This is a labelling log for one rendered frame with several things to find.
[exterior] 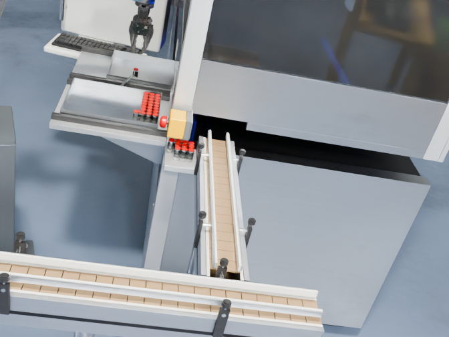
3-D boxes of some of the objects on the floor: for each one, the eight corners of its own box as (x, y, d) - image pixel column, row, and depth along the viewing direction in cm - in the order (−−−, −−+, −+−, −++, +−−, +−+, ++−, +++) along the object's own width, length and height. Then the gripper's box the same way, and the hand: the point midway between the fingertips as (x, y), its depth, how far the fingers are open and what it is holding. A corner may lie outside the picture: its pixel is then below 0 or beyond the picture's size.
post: (150, 308, 251) (268, -285, 140) (150, 319, 246) (271, -288, 135) (135, 307, 250) (242, -292, 139) (134, 317, 245) (244, -295, 134)
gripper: (129, 3, 212) (123, 56, 224) (158, 9, 214) (150, 61, 225) (131, -4, 220) (125, 48, 231) (159, 2, 221) (152, 53, 232)
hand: (138, 49), depth 230 cm, fingers closed
